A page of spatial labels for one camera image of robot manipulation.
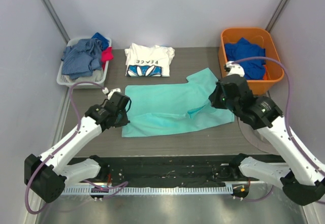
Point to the teal t shirt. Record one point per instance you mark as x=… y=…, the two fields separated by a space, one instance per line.
x=168 y=109

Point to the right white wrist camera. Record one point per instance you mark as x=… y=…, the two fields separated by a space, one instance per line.
x=232 y=68

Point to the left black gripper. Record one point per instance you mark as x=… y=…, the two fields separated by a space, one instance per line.
x=123 y=118

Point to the blue checked shirt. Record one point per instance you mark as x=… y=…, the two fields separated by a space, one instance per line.
x=82 y=59

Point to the royal blue garment in tub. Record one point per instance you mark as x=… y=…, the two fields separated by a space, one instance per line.
x=254 y=69

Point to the orange garment in tub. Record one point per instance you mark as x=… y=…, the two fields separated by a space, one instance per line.
x=266 y=75

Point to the grey bucket hat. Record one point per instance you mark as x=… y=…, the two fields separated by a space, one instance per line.
x=256 y=139

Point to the white laundry basket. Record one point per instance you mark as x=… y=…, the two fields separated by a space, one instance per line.
x=66 y=81

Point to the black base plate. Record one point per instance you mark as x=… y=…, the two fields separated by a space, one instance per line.
x=170 y=171

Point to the blue garment in basket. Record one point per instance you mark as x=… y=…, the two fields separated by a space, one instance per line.
x=104 y=42

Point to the orange plastic tub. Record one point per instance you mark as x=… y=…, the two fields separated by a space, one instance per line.
x=257 y=36

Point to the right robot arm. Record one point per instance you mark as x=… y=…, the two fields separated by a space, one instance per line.
x=302 y=179

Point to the red garment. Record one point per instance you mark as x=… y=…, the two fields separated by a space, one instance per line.
x=107 y=55

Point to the grey garment in basket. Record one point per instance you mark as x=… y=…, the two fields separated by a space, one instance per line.
x=96 y=76

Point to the white slotted cable duct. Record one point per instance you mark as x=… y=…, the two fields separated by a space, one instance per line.
x=132 y=191

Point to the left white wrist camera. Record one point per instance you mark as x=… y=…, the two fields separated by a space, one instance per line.
x=108 y=93

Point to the white printed folded t shirt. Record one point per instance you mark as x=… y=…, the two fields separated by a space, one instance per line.
x=142 y=61

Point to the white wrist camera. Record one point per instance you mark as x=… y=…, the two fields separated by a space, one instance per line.
x=232 y=68
x=108 y=93

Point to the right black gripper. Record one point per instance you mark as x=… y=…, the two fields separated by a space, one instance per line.
x=215 y=98

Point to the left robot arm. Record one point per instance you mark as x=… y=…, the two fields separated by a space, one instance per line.
x=50 y=173

